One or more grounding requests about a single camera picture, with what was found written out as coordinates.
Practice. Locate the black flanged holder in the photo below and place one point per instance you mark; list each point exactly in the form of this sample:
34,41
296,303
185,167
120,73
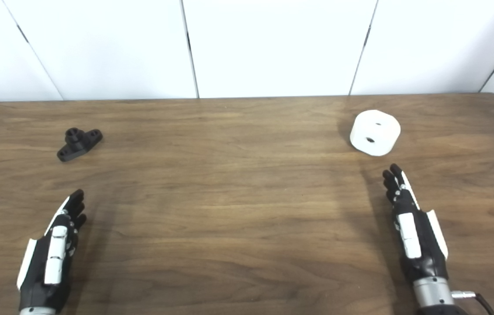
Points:
79,143

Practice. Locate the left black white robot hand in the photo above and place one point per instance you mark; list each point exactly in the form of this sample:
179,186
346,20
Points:
56,249

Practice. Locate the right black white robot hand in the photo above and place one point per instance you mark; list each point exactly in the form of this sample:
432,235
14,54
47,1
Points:
411,236

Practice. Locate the round white plastic piece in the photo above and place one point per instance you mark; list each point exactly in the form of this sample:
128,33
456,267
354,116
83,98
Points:
374,132

